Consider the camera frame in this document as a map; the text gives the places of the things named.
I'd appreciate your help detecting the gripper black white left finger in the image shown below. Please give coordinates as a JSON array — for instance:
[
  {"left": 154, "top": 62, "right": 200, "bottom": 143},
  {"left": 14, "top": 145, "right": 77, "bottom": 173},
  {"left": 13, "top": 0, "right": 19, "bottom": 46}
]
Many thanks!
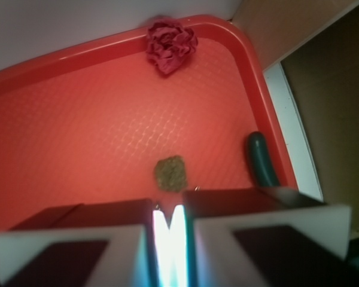
[{"left": 0, "top": 199, "right": 156, "bottom": 286}]

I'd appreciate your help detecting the gripper black white right finger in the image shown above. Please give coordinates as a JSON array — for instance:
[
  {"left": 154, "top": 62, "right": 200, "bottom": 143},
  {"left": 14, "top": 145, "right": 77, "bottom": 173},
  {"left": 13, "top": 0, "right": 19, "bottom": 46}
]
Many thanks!
[{"left": 183, "top": 188, "right": 359, "bottom": 286}]

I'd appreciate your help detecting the red paper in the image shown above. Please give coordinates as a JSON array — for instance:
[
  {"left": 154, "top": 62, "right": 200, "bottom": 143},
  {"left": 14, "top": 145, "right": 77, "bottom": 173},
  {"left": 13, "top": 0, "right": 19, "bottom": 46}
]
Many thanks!
[{"left": 146, "top": 18, "right": 198, "bottom": 75}]

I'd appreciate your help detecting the dark green toy cucumber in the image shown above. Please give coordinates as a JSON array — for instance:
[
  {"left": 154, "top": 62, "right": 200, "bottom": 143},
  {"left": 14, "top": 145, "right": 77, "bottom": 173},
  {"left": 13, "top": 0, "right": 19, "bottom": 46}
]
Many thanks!
[{"left": 245, "top": 131, "right": 281, "bottom": 187}]

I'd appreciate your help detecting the brown grey rock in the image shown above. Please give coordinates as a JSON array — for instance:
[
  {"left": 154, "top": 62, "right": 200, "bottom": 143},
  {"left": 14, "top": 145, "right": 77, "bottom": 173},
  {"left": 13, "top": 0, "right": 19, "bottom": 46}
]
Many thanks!
[{"left": 154, "top": 155, "right": 188, "bottom": 193}]

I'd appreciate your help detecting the red plastic tray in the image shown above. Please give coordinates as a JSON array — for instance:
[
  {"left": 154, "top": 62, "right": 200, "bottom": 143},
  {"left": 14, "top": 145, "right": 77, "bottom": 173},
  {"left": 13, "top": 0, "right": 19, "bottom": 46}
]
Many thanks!
[{"left": 0, "top": 16, "right": 297, "bottom": 231}]

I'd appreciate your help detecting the brown cardboard panel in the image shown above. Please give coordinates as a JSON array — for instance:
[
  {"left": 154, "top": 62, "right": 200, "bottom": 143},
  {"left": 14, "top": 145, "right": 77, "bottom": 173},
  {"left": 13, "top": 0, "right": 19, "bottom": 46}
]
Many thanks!
[{"left": 233, "top": 1, "right": 359, "bottom": 233}]

